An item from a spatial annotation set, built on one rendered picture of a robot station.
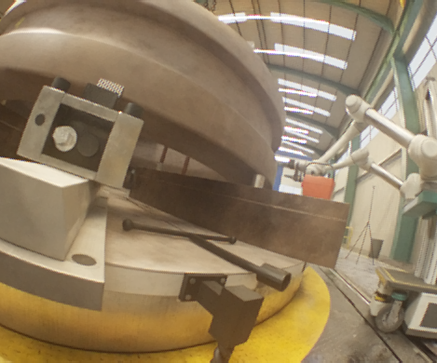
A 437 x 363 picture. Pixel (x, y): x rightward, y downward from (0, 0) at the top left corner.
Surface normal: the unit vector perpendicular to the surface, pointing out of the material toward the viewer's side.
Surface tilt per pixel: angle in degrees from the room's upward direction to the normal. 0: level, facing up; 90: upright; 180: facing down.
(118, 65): 90
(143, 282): 90
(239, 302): 90
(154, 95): 90
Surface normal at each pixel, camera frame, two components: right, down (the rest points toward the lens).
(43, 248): 0.50, 0.03
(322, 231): -0.57, -0.25
